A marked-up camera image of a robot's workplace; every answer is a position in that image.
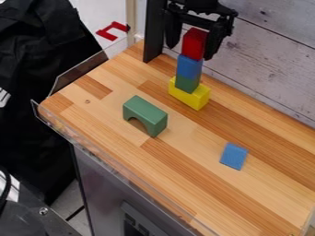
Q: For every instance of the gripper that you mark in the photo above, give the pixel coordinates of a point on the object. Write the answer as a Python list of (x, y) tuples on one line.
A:
[(199, 6)]

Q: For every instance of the red cube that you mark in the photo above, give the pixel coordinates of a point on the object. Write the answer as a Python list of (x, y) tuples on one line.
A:
[(194, 43)]

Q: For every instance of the yellow block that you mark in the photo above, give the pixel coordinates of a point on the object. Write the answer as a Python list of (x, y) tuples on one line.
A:
[(192, 97)]

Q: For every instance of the green arch block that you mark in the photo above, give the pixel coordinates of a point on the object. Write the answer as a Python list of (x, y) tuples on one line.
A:
[(146, 113)]

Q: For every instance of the blue wedge block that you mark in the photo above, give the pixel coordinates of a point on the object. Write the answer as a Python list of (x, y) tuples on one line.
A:
[(234, 156)]

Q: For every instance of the red clamp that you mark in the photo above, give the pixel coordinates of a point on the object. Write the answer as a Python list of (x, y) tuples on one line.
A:
[(108, 32)]

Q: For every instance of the black bag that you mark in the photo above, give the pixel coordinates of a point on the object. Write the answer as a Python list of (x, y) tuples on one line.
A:
[(32, 76)]

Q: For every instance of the black equipment base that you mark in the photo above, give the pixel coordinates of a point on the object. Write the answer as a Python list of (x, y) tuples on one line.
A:
[(28, 218)]

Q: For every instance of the black upright post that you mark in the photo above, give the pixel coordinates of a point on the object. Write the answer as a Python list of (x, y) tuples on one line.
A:
[(154, 30)]

